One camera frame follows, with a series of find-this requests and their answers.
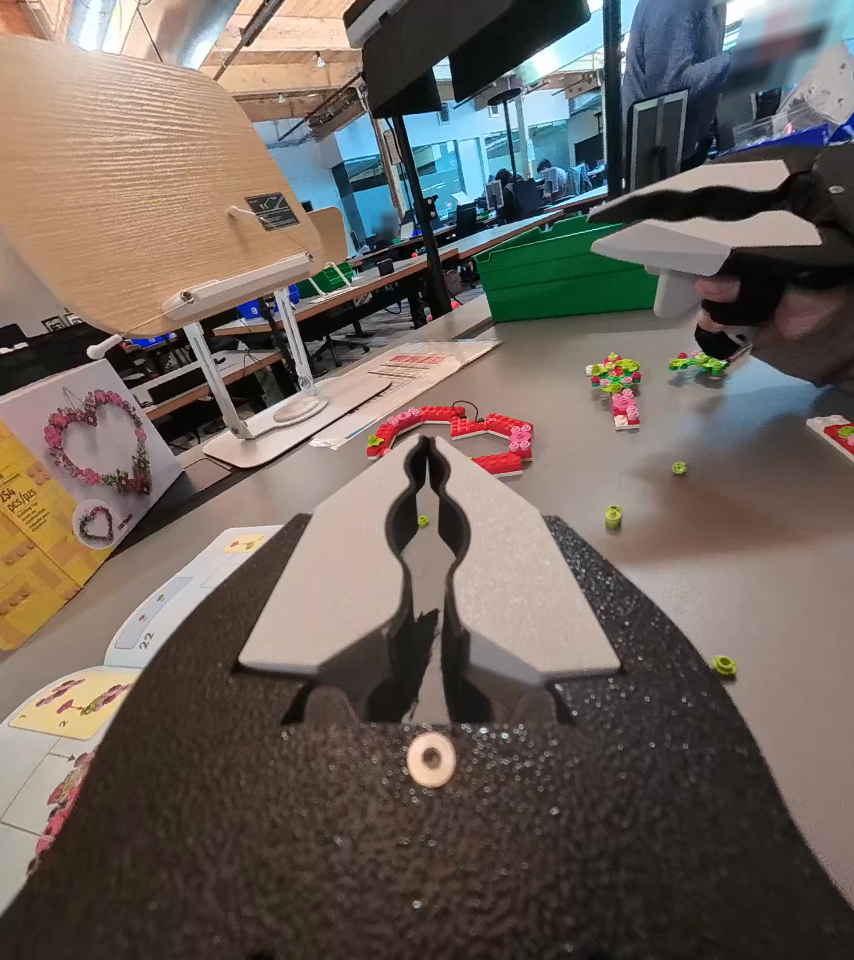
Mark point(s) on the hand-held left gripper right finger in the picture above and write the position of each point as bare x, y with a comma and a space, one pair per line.
524, 600

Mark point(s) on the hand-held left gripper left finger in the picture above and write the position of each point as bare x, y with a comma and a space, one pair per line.
329, 592

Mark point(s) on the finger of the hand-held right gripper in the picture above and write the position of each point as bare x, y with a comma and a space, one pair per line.
697, 240
712, 184

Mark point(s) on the green plastic bin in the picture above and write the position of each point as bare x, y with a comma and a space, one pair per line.
547, 292

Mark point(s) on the red lego heart assembly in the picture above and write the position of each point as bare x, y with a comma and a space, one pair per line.
472, 429

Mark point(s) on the green lego leaf assembly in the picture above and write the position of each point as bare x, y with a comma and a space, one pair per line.
701, 364

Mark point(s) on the lego flower stem assembly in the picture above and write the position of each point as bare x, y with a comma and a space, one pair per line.
622, 409

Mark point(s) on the lego instruction booklet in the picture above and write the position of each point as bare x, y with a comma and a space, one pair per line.
59, 705

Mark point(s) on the yellow lego box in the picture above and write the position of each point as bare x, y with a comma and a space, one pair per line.
7, 525

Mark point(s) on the person's right hand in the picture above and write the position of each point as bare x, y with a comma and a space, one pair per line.
802, 322

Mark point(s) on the grey backed monitor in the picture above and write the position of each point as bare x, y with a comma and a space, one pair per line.
659, 142

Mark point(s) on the black support pole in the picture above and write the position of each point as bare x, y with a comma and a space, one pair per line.
613, 90
416, 210

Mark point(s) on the long background office desk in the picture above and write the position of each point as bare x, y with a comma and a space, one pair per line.
472, 240

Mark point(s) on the black monitor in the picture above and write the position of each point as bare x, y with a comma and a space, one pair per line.
517, 45
404, 82

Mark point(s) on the clear plastic sleeve with paper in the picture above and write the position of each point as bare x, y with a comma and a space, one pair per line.
427, 360

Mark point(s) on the wooden book stand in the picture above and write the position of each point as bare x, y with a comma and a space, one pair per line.
97, 172

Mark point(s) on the white perforated bracket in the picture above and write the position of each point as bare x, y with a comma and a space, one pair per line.
836, 82

